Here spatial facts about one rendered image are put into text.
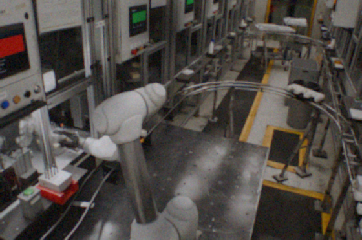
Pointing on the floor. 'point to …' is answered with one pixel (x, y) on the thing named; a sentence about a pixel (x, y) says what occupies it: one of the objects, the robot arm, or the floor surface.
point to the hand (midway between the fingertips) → (59, 136)
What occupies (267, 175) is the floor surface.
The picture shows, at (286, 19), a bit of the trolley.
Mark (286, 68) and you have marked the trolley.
